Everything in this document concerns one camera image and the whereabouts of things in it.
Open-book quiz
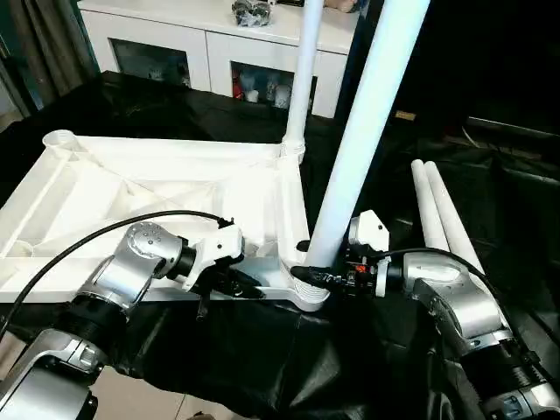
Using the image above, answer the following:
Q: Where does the white plastic table top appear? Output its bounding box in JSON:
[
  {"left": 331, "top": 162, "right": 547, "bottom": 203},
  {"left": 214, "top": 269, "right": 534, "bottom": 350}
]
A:
[{"left": 0, "top": 129, "right": 333, "bottom": 314}]

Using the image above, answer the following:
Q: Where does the white plastic table leg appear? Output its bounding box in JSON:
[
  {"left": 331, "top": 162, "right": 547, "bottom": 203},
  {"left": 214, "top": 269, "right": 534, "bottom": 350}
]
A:
[
  {"left": 423, "top": 160, "right": 486, "bottom": 276},
  {"left": 409, "top": 159, "right": 452, "bottom": 254},
  {"left": 281, "top": 0, "right": 326, "bottom": 166},
  {"left": 291, "top": 0, "right": 433, "bottom": 304}
]

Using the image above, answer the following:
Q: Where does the black plastic mat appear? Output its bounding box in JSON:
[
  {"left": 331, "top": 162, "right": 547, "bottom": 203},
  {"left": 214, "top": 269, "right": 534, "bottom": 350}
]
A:
[{"left": 0, "top": 72, "right": 560, "bottom": 420}]

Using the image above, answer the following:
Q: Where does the blue upright panel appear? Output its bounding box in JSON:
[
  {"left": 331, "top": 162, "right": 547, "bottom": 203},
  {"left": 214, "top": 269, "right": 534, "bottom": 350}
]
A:
[{"left": 335, "top": 0, "right": 377, "bottom": 120}]

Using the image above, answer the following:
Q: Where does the black long bar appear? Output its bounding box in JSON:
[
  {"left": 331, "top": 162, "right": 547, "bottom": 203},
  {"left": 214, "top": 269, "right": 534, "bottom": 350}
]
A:
[{"left": 465, "top": 115, "right": 560, "bottom": 137}]

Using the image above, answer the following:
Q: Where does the black case with yellow label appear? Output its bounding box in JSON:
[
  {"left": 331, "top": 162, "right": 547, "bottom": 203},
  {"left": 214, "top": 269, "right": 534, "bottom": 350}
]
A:
[{"left": 384, "top": 0, "right": 466, "bottom": 132}]

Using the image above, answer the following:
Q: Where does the dark crumpled bag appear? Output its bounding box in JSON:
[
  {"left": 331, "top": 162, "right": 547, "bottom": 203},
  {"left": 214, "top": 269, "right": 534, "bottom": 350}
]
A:
[{"left": 231, "top": 0, "right": 276, "bottom": 28}]

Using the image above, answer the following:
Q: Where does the white cabinet with glass doors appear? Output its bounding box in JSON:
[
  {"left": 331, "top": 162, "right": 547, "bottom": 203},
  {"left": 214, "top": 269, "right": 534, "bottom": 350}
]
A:
[{"left": 77, "top": 0, "right": 361, "bottom": 120}]

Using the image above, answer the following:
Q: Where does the grey curtain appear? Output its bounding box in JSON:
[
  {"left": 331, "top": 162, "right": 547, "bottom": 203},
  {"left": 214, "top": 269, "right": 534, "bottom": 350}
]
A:
[{"left": 0, "top": 0, "right": 96, "bottom": 120}]

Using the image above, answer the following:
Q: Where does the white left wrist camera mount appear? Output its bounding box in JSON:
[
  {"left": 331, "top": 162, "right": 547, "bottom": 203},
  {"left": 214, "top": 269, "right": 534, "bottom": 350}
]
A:
[{"left": 182, "top": 224, "right": 245, "bottom": 293}]

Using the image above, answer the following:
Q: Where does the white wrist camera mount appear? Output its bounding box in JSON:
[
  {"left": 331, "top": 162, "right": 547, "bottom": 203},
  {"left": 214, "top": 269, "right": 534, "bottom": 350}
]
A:
[
  {"left": 182, "top": 224, "right": 245, "bottom": 293},
  {"left": 346, "top": 209, "right": 392, "bottom": 298}
]

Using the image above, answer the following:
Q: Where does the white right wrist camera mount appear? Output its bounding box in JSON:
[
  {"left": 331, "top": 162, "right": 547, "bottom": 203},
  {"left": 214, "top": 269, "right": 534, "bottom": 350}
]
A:
[{"left": 346, "top": 209, "right": 392, "bottom": 298}]

